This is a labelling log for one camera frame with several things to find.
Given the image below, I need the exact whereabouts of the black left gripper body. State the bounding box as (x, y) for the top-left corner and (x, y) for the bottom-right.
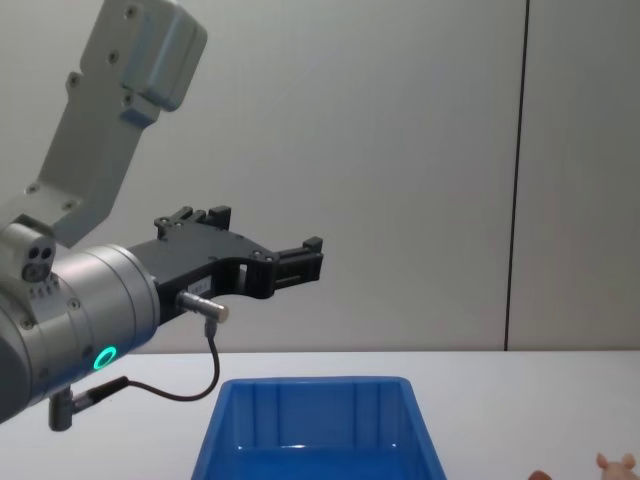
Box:
(127, 221), (277, 330)

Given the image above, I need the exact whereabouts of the blue plastic bin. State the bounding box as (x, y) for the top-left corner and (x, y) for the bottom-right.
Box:
(191, 376), (450, 480)

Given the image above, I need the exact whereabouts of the small pink toy animal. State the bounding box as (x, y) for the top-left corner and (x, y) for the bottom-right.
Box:
(595, 452), (639, 480)

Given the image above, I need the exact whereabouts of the thin dark cable with silver plugs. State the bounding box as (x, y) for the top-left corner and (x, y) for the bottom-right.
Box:
(48, 291), (232, 432)

